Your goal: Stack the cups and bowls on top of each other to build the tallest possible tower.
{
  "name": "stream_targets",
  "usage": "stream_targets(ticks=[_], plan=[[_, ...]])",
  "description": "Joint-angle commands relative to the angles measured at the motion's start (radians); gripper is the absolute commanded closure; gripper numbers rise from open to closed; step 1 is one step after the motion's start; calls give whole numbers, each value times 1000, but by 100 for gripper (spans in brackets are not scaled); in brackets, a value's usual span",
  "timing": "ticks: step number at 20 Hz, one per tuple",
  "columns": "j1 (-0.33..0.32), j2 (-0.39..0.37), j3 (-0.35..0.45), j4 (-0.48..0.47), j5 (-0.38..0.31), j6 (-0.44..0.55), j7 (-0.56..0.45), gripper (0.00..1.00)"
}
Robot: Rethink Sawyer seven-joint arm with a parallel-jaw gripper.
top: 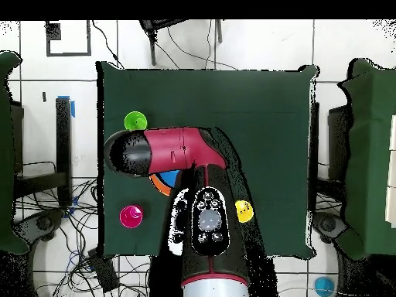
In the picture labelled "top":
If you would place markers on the dark green tablecloth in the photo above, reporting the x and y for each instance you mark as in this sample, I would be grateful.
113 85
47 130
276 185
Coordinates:
216 92

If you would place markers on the yellow cup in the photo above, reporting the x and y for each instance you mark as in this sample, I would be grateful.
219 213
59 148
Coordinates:
245 212

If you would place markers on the light blue bowl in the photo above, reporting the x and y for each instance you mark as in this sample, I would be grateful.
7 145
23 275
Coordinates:
170 178

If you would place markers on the large yellow-orange bowl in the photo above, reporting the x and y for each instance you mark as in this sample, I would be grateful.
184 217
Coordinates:
159 185

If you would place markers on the black floor frame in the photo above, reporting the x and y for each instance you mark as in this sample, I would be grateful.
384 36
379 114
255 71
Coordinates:
53 31

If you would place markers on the green cloth side table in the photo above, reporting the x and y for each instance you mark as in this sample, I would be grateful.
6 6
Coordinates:
6 154
368 154

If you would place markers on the green cup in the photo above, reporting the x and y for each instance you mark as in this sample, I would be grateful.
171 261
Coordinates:
135 120

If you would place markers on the red cup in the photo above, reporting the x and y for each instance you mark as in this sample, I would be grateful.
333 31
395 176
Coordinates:
130 218

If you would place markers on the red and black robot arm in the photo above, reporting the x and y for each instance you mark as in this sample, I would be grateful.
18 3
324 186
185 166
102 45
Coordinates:
176 148

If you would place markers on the blue cup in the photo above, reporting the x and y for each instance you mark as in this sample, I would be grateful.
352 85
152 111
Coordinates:
324 286

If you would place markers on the black table frame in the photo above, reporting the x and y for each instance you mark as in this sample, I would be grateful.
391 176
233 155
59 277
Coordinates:
338 139
63 139

